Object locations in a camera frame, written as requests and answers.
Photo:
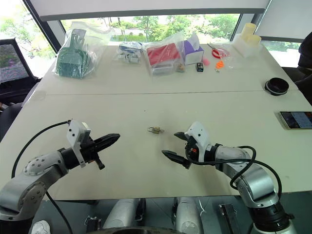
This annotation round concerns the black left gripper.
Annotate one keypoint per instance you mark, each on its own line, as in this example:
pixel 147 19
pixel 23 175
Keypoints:
pixel 89 148

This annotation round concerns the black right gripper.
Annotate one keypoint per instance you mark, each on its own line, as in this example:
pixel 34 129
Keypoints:
pixel 191 148

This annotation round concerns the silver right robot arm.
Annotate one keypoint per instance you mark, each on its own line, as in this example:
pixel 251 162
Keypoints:
pixel 256 180

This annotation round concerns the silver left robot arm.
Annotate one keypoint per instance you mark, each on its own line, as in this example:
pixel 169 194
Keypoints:
pixel 29 180

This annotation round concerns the small metal clip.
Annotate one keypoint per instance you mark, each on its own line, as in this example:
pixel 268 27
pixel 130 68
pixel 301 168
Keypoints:
pixel 154 129

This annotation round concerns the silver robot leg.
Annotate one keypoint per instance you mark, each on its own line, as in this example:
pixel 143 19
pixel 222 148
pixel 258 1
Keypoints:
pixel 122 213
pixel 187 214

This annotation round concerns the small wooden block toy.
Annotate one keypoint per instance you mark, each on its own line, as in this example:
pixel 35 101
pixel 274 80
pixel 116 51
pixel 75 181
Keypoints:
pixel 180 68

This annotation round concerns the clear plastic container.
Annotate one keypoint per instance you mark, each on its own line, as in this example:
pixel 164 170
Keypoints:
pixel 162 69

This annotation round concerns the small black box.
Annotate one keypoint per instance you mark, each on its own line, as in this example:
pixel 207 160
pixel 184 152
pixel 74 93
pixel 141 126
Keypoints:
pixel 200 67

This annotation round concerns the bag with green dustpan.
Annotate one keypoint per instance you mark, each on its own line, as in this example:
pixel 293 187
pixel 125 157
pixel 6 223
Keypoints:
pixel 70 61

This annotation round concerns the pink soft object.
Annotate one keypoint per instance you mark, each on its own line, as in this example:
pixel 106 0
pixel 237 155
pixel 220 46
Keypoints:
pixel 207 62

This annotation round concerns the clear bag with blue-white parts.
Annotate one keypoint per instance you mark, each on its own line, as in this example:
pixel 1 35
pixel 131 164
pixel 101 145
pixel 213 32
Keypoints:
pixel 129 52

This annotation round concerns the orange plastic piece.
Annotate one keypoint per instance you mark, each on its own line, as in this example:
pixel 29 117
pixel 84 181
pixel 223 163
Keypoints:
pixel 220 65

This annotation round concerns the purple white tissue box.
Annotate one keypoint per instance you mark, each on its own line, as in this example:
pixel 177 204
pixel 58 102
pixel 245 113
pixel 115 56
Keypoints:
pixel 193 54

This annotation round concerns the red box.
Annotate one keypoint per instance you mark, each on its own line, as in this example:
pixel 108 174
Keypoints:
pixel 163 54

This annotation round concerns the bag with red scissors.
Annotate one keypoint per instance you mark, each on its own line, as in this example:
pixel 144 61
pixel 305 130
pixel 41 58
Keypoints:
pixel 217 53

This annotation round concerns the clear bag with dustpan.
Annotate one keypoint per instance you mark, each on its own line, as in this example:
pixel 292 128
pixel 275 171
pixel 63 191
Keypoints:
pixel 97 39

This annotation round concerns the clear bag with red box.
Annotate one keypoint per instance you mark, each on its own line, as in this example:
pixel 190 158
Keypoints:
pixel 170 39

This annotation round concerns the white shoe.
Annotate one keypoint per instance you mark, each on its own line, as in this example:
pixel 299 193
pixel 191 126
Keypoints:
pixel 41 228

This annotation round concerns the black round cap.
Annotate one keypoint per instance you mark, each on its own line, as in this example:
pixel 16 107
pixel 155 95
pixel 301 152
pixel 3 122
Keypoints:
pixel 276 85

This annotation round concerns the white foam holder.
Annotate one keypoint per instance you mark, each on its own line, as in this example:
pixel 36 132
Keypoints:
pixel 243 47

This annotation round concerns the smartphone with lit screen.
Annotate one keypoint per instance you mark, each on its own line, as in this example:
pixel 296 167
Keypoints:
pixel 296 120

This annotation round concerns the black mesh office chair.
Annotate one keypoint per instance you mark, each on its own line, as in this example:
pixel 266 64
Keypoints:
pixel 13 65

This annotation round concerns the pale yellow cylinder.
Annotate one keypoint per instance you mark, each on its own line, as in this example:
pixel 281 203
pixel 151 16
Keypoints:
pixel 254 39
pixel 248 29

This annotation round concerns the wide white roller blind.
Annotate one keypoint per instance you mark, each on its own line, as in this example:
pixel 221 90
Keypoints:
pixel 146 6

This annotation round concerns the person in dark clothes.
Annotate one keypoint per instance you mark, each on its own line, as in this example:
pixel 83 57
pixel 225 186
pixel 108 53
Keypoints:
pixel 306 73

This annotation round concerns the narrow white roller blind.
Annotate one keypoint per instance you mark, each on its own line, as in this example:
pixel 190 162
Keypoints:
pixel 285 17

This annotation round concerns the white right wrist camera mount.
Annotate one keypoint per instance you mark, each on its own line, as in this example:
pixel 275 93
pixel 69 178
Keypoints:
pixel 198 131

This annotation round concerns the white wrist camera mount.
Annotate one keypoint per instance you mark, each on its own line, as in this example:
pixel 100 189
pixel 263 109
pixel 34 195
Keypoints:
pixel 198 131
pixel 74 132

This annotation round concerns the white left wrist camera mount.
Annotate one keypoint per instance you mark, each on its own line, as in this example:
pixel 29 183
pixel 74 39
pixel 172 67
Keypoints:
pixel 74 132

